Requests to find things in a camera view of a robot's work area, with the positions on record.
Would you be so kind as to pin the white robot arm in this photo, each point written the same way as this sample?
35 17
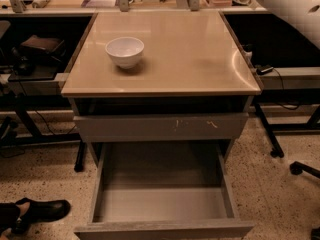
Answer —
303 15

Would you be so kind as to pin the grey drawer cabinet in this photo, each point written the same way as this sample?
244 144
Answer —
191 64

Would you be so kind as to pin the grey closed top drawer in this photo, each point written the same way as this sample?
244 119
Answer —
166 127

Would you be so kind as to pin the grey open middle drawer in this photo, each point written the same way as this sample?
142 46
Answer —
172 190

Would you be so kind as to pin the white ceramic bowl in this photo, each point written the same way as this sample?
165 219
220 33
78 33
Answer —
125 52

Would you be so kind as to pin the black power adapter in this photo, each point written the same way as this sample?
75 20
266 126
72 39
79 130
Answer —
262 70

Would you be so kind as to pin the black table leg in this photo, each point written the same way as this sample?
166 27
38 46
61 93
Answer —
276 148

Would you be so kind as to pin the black office chair base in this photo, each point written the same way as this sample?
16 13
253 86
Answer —
297 168

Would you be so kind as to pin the black leather boot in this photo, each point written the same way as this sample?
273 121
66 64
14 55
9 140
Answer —
32 212

